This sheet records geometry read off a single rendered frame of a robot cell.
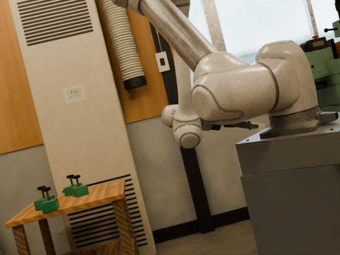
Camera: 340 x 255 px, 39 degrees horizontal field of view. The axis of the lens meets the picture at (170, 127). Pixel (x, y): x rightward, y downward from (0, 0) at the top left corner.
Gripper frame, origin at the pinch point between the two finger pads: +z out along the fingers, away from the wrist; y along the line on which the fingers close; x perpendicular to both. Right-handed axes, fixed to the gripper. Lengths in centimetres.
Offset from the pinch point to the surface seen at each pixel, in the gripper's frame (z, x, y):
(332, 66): 26.3, -28.6, -8.9
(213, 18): 1, -78, 135
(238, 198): 32, 46, 132
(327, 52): 25.5, -34.8, -4.3
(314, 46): 19.7, -36.8, -4.4
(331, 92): 30.2, -18.3, -2.4
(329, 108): 32.5, -11.9, 3.0
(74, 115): -85, 2, 107
